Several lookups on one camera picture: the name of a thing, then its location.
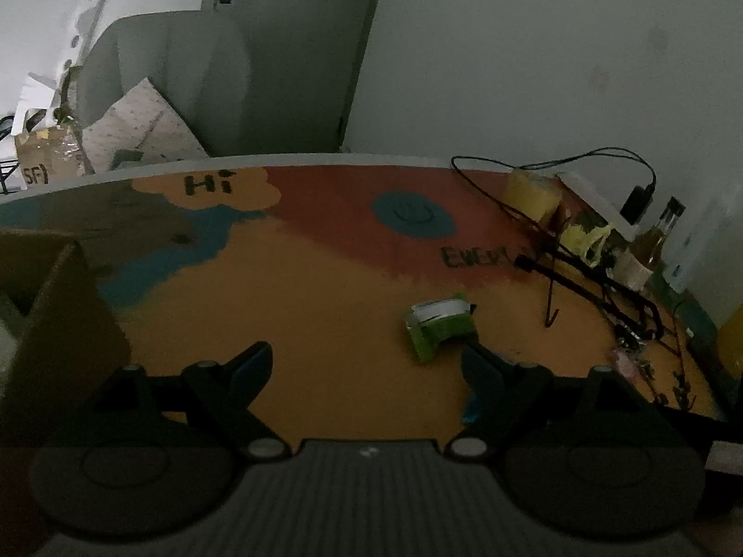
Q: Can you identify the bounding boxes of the orange printed table mat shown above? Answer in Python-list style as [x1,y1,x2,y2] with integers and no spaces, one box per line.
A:
[0,163,723,459]

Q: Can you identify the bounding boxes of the grey door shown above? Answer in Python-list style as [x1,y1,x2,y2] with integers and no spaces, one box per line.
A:
[200,0,391,155]

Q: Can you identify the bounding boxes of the black wire rack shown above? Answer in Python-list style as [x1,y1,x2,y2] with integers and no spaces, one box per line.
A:
[514,217,700,361]

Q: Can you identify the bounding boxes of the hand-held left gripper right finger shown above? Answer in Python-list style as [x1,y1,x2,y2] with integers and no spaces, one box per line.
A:
[444,343,680,460]

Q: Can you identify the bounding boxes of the yellow plastic bottle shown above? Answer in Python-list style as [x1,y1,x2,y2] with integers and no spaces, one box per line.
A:
[717,302,743,381]

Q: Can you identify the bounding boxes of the white perforated board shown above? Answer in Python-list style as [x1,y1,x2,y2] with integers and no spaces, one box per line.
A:
[0,0,125,123]

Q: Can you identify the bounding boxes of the brown paper bag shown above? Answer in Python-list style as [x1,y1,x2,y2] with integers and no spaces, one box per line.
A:
[14,122,89,191]

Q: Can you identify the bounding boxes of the yellow tape roll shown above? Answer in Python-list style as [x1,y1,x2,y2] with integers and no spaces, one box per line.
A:
[502,169,565,227]

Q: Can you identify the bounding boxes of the black charger plug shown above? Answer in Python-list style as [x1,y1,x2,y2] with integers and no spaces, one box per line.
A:
[620,184,656,226]

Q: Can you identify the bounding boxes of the white patterned cushion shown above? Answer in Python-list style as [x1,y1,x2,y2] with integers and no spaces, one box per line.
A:
[83,77,211,175]

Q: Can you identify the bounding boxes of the brown cardboard box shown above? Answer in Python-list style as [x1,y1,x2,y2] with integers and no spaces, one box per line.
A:
[0,229,133,450]

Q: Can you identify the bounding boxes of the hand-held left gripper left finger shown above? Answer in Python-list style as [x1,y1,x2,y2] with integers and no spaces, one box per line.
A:
[52,341,290,462]

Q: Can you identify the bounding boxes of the grey armchair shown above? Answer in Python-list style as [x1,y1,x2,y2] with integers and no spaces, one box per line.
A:
[75,10,252,159]

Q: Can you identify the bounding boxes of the black cable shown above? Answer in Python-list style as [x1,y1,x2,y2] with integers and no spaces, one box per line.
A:
[450,148,658,224]

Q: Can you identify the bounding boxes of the small pink wrapper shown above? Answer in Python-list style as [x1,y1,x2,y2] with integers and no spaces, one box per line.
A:
[609,348,639,381]

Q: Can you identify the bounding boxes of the green snack packet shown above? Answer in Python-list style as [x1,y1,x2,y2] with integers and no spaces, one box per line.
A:
[404,295,479,363]

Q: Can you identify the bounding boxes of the crumpled yellow tape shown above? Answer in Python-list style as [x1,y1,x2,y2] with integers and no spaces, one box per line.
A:
[560,217,616,268]

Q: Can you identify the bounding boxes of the glass bottle with amber liquid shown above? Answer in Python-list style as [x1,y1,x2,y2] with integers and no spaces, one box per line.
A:
[614,197,687,294]

